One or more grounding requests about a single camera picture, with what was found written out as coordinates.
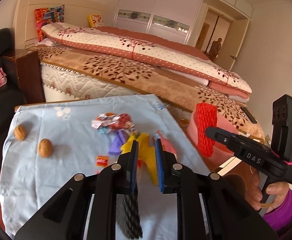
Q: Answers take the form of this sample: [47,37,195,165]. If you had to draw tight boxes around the pink patterned wrapper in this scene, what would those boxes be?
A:
[153,130,178,159]

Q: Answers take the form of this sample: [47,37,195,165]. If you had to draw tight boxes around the black tracking camera box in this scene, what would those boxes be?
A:
[271,94,292,163]

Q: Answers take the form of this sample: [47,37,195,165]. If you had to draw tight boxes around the person in doorway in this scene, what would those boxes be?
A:
[208,38,222,62]

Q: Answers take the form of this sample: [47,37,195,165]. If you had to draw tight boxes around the black phone on bed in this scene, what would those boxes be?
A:
[241,107,257,124]

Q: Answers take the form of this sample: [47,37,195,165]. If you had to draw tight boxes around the red foam fruit net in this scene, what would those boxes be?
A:
[195,102,218,158]

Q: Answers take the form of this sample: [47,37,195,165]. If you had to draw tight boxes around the light blue tablecloth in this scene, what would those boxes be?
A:
[0,95,209,237]

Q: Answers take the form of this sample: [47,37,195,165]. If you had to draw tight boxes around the walnut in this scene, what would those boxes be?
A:
[14,125,27,141]
[38,138,53,158]

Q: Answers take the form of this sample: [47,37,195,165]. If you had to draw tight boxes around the walnut far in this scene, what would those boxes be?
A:
[14,125,27,141]

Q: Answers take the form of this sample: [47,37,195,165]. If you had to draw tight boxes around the pink plastic basin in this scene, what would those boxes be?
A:
[186,111,233,170]

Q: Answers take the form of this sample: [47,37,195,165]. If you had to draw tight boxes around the yellow red pillow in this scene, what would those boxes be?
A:
[87,14,104,28]

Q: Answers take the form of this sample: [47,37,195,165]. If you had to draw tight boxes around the white wardrobe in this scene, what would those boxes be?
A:
[113,0,253,44]

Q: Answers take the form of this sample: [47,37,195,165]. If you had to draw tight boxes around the purple right sleeve forearm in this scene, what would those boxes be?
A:
[263,190,292,235]

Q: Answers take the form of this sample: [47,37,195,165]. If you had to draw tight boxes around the cream bed headboard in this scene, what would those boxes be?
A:
[13,0,106,49]

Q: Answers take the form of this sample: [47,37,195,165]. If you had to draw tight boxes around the yellow foam fruit net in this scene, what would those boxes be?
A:
[121,133,158,185]

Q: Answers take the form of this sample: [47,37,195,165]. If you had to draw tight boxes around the dark wooden nightstand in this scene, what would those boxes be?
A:
[2,49,45,104]

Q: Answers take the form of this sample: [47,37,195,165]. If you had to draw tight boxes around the red white snack bag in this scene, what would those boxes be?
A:
[95,155,109,174]

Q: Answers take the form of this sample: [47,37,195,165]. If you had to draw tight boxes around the polka dot folded quilt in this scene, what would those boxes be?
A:
[41,23,252,102]

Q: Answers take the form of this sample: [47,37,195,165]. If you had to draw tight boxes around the brown leaf pattern blanket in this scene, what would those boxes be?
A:
[31,46,264,140]

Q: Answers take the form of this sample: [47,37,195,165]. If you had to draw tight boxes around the colourful patterned pillow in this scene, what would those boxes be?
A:
[34,5,65,42]

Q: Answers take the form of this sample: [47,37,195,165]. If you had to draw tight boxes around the right hand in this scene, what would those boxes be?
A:
[245,171,290,213]

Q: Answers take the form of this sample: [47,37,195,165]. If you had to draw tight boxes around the crumpled red white wrapper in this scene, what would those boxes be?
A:
[91,113,135,134]

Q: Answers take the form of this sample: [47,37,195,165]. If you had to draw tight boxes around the open wooden door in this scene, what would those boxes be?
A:
[216,20,250,71]

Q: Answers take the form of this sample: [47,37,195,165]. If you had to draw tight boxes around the white quilted mattress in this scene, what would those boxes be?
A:
[40,63,138,102]

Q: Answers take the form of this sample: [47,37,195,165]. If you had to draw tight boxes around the walnut near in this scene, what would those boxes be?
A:
[38,138,53,158]

